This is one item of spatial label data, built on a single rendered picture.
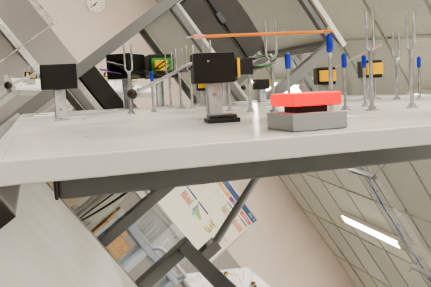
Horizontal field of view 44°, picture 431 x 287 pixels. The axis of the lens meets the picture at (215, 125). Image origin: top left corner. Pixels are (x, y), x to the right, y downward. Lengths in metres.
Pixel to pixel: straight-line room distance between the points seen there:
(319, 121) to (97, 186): 0.22
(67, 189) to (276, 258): 9.61
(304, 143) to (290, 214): 9.54
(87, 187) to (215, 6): 1.34
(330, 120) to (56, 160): 0.24
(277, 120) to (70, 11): 7.85
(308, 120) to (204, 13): 1.34
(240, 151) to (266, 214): 9.30
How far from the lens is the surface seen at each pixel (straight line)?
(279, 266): 10.21
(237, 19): 1.84
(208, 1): 1.82
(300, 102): 0.48
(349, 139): 0.46
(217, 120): 0.65
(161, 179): 0.55
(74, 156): 0.39
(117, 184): 0.54
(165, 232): 4.72
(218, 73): 0.71
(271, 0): 2.08
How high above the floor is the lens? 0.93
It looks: 13 degrees up
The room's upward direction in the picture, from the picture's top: 50 degrees clockwise
